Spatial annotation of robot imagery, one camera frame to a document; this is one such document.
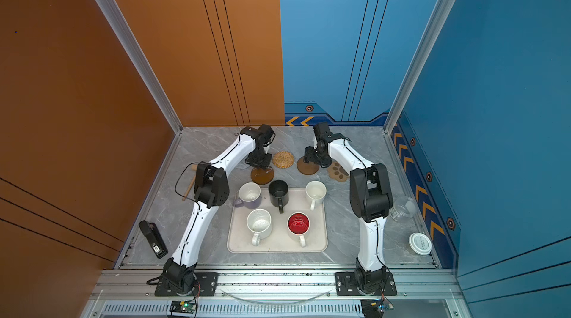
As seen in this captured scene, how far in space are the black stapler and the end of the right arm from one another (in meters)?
0.63

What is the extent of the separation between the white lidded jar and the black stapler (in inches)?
35.2

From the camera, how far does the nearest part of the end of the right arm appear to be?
0.73m

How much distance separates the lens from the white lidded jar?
2.48 ft
